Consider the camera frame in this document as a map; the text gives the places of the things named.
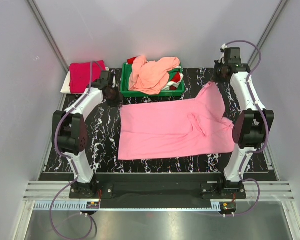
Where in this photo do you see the pink t shirt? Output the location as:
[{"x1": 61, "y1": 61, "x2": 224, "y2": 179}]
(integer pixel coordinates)
[{"x1": 118, "y1": 82, "x2": 235, "y2": 161}]

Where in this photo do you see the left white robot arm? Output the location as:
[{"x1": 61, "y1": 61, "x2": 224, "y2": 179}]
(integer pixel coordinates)
[{"x1": 51, "y1": 71, "x2": 122, "y2": 198}]

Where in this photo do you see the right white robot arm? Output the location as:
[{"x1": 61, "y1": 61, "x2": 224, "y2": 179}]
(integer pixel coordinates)
[{"x1": 212, "y1": 44, "x2": 275, "y2": 199}]

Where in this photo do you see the green plastic bin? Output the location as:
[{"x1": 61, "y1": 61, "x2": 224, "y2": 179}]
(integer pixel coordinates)
[{"x1": 120, "y1": 62, "x2": 185, "y2": 98}]

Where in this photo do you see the folded magenta t shirt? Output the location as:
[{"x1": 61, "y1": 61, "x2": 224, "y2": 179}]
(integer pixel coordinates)
[{"x1": 69, "y1": 60, "x2": 106, "y2": 94}]

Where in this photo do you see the peach t shirt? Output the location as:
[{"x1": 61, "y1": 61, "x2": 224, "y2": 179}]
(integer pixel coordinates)
[{"x1": 128, "y1": 55, "x2": 181, "y2": 95}]

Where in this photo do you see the folded white t shirt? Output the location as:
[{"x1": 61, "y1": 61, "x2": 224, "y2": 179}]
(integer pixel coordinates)
[{"x1": 60, "y1": 66, "x2": 111, "y2": 95}]

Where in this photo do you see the red white green t shirt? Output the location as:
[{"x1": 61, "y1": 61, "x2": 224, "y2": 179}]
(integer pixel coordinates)
[{"x1": 126, "y1": 57, "x2": 182, "y2": 91}]

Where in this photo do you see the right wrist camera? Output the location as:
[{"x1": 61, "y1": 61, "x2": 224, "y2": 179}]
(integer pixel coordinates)
[{"x1": 219, "y1": 44, "x2": 242, "y2": 65}]

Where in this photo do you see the left corner post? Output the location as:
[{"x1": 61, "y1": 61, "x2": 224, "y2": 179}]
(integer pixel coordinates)
[{"x1": 25, "y1": 0, "x2": 69, "y2": 73}]

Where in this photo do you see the corner post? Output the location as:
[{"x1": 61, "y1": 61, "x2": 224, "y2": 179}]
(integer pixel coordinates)
[
  {"x1": 25, "y1": 0, "x2": 69, "y2": 73},
  {"x1": 247, "y1": 0, "x2": 290, "y2": 70}
]

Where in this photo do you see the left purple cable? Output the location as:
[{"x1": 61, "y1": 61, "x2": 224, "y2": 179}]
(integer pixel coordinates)
[{"x1": 49, "y1": 60, "x2": 98, "y2": 238}]

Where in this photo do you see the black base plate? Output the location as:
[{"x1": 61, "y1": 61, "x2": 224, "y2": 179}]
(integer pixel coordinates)
[{"x1": 69, "y1": 173, "x2": 247, "y2": 210}]

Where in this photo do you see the right corner post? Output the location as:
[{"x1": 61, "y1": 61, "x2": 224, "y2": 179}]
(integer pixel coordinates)
[{"x1": 247, "y1": 0, "x2": 290, "y2": 70}]

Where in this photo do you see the aluminium rail frame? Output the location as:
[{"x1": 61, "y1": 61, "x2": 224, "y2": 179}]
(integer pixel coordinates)
[{"x1": 14, "y1": 181, "x2": 300, "y2": 240}]

